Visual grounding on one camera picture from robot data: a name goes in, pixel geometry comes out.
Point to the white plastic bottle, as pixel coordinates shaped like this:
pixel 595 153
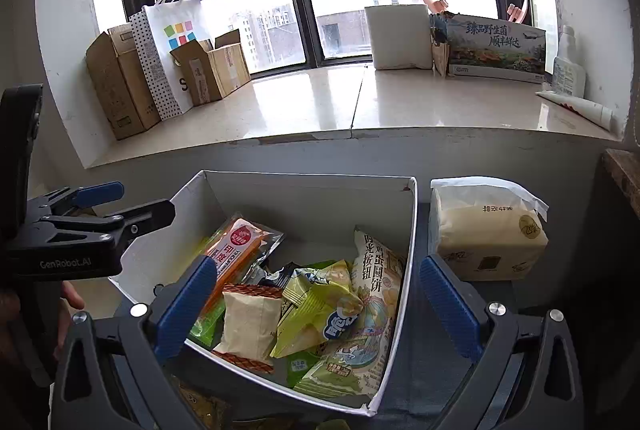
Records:
pixel 569 70

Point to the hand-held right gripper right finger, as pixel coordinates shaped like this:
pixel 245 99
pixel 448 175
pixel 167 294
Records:
pixel 447 307

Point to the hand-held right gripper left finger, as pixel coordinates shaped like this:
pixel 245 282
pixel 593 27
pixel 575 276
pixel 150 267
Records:
pixel 185 305

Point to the light green chips packet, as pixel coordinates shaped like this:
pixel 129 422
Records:
pixel 320 305

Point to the white tube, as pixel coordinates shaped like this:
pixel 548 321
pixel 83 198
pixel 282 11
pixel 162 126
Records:
pixel 575 107

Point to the orange snack packet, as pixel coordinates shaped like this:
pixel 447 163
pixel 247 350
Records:
pixel 240 240

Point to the black snack packet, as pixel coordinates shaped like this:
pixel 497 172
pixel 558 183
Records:
pixel 277 277

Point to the stone side shelf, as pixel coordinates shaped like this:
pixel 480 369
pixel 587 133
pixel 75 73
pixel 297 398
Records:
pixel 625 175

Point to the small open cardboard box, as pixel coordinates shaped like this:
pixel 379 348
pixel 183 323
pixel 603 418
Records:
pixel 220 70

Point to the cream tissue pack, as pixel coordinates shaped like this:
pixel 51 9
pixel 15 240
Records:
pixel 485 230

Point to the person's left hand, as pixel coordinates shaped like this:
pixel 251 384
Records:
pixel 72 296

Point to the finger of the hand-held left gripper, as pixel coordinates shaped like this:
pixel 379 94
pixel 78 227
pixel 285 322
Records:
pixel 97 194
pixel 140 215

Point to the landscape printed box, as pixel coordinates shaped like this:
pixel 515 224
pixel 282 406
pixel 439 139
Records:
pixel 492 50

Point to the green crinkled snack packet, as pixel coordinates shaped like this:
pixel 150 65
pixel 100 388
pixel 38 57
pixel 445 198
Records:
pixel 300 367

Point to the white foam box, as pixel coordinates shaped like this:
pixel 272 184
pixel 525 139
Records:
pixel 397 37

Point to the polka-dot white paper bag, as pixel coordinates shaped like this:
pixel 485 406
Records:
pixel 170 55

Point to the blue fabric table cover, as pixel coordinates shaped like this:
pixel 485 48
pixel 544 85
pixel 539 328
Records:
pixel 425 360

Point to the marble window sill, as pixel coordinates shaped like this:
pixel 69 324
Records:
pixel 350 105

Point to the white cardboard box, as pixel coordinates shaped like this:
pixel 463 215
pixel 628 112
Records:
pixel 310 205

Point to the green seaweed snack packet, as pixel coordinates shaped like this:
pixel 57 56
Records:
pixel 207 322

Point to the cream egg biscuit bag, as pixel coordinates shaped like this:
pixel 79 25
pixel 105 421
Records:
pixel 372 280

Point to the tall brown cardboard box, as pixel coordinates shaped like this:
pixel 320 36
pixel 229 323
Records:
pixel 120 85

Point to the small beige red-edged packet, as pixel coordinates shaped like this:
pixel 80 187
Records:
pixel 250 325

